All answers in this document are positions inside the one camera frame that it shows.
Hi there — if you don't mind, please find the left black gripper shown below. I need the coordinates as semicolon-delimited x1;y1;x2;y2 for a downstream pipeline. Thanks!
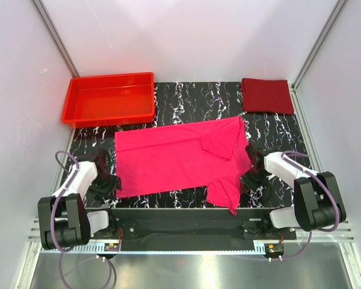
87;172;121;200

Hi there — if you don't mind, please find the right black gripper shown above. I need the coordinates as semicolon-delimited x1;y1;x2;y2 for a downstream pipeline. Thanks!
239;168;270;194

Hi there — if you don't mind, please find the bright pink t-shirt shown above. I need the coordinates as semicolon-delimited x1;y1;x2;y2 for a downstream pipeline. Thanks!
115;116;251;215

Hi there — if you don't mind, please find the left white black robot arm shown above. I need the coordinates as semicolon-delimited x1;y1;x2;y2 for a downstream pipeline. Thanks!
37;148;122;252

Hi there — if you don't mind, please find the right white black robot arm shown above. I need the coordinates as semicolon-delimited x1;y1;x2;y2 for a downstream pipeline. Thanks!
240;144;347;239

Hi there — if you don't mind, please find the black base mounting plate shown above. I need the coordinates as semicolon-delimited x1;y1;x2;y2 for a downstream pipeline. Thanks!
91;208;297;249

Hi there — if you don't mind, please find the red plastic bin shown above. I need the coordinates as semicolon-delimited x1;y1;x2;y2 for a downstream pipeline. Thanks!
61;72;155;128

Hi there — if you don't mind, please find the folded dark red t-shirt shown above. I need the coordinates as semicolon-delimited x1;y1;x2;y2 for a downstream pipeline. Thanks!
241;78;294;115

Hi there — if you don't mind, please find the white slotted cable duct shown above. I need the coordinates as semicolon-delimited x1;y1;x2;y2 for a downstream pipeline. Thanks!
69;241;285;256

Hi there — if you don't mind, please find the right aluminium frame post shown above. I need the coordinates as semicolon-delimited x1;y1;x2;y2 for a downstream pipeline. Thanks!
292;0;350;90

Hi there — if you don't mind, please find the aluminium frame post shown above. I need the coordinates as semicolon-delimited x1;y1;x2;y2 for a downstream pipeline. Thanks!
31;0;79;78
292;0;350;90

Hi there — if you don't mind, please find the left aluminium frame post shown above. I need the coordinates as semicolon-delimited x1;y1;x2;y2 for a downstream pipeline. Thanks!
31;0;79;78

